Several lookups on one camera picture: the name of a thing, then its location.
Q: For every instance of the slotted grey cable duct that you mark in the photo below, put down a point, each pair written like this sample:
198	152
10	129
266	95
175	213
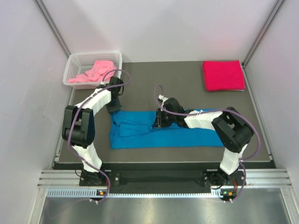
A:
97	193

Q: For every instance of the folded red t shirt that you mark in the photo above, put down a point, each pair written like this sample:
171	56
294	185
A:
223	76

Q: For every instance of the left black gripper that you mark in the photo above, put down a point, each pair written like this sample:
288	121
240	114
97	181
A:
116	108

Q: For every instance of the blue t shirt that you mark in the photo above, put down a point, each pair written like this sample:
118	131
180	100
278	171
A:
130	129

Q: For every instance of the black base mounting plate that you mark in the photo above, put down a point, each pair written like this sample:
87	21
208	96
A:
162	178

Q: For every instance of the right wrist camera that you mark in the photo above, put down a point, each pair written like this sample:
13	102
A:
160	102

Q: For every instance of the white plastic basket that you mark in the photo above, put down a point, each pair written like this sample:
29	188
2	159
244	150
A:
80	63

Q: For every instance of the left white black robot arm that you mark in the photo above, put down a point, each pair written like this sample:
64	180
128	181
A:
79	129

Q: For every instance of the pink t shirt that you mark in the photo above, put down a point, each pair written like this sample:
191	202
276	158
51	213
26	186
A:
96	73

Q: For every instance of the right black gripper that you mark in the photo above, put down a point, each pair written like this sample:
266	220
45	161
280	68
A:
159	122

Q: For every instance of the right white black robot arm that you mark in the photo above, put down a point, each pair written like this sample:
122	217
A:
233	132

